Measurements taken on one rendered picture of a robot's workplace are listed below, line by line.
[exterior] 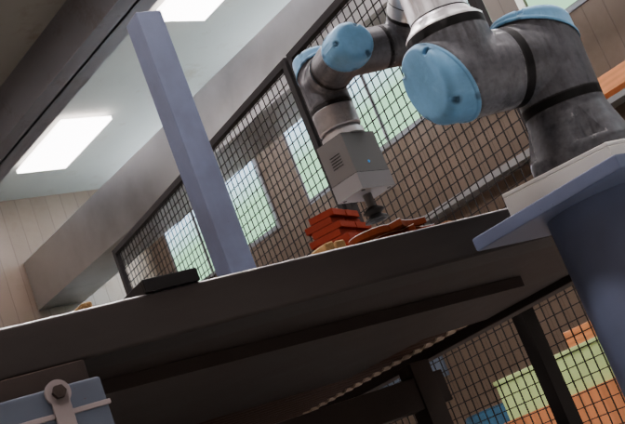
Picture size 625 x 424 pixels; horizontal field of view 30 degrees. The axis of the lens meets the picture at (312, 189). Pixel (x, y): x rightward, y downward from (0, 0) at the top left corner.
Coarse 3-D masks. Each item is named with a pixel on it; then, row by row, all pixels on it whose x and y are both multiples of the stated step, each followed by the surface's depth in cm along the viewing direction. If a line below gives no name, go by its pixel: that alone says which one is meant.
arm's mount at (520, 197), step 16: (608, 144) 150; (624, 144) 152; (576, 160) 154; (592, 160) 152; (544, 176) 158; (560, 176) 156; (576, 176) 154; (512, 192) 162; (528, 192) 160; (544, 192) 158; (512, 208) 163
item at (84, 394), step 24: (0, 384) 129; (24, 384) 130; (48, 384) 129; (72, 384) 131; (96, 384) 133; (0, 408) 126; (24, 408) 128; (48, 408) 129; (72, 408) 130; (96, 408) 131
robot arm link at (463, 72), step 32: (416, 0) 160; (448, 0) 159; (416, 32) 159; (448, 32) 157; (480, 32) 158; (416, 64) 158; (448, 64) 154; (480, 64) 156; (512, 64) 158; (416, 96) 161; (448, 96) 155; (480, 96) 156; (512, 96) 159
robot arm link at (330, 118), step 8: (336, 104) 196; (344, 104) 197; (352, 104) 199; (320, 112) 197; (328, 112) 196; (336, 112) 196; (344, 112) 196; (352, 112) 197; (312, 120) 200; (320, 120) 197; (328, 120) 196; (336, 120) 195; (344, 120) 196; (352, 120) 196; (320, 128) 197; (328, 128) 196; (336, 128) 196; (320, 136) 198
